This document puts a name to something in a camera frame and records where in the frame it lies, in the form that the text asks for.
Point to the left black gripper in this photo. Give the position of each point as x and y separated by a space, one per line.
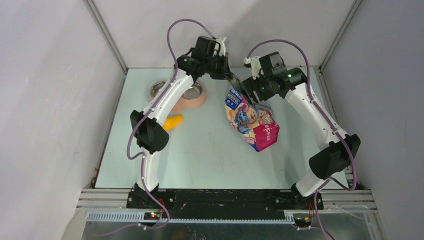
224 71

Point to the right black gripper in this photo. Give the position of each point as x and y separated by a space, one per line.
251 85

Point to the colourful cat food bag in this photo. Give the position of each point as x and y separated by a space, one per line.
255 124

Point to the pink double pet bowl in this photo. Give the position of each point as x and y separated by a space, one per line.
193 97

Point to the yellow plastic scoop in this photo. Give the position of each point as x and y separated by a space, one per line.
172 121

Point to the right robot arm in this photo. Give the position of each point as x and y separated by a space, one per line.
269 77

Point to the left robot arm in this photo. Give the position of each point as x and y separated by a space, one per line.
208 57

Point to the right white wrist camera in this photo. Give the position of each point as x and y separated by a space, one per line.
254 64

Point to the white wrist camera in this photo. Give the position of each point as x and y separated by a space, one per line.
254 64
220 46

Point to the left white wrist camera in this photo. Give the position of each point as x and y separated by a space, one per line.
220 46

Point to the right aluminium frame post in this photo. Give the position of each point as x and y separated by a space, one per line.
340 33

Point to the aluminium frame post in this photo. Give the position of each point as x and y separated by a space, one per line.
340 33
105 32

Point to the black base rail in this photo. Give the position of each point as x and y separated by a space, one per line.
223 203

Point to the left aluminium frame post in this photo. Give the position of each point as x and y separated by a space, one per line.
105 32

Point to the white cable duct strip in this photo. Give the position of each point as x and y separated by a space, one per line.
140 217

